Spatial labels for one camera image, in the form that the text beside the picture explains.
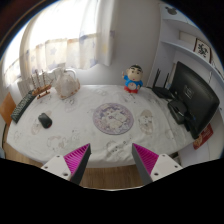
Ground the round patterned mouse pad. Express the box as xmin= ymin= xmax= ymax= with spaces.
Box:
xmin=93 ymin=103 xmax=134 ymax=135

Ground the black keyboard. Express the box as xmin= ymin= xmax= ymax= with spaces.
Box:
xmin=11 ymin=91 xmax=35 ymax=123

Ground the white star curtain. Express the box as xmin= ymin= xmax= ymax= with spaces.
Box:
xmin=2 ymin=0 xmax=118 ymax=87

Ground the black computer monitor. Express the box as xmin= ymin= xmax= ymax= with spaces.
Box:
xmin=168 ymin=62 xmax=220 ymax=139

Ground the black wifi router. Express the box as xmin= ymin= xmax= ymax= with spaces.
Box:
xmin=151 ymin=69 xmax=173 ymax=99

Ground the black computer mouse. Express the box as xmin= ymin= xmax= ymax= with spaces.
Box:
xmin=38 ymin=113 xmax=52 ymax=129

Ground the framed calligraphy picture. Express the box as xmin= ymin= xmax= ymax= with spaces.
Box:
xmin=194 ymin=39 xmax=212 ymax=63

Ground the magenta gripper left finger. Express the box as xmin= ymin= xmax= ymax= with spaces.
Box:
xmin=42 ymin=144 xmax=91 ymax=185

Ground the cartoon boy figurine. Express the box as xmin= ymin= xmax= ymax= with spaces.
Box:
xmin=122 ymin=64 xmax=143 ymax=93

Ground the wooden model sailing ship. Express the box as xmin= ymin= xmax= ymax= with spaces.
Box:
xmin=31 ymin=70 xmax=52 ymax=99

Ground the white wall shelf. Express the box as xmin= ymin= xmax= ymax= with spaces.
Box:
xmin=147 ymin=3 xmax=224 ymax=114

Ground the white patterned tablecloth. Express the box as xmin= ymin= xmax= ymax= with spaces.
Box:
xmin=7 ymin=85 xmax=193 ymax=168

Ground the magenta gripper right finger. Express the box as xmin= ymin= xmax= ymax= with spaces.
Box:
xmin=132 ymin=143 xmax=182 ymax=185

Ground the wooden chair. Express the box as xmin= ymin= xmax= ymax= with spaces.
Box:
xmin=0 ymin=92 xmax=17 ymax=127

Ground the red booklet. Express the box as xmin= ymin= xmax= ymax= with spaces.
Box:
xmin=193 ymin=125 xmax=213 ymax=150

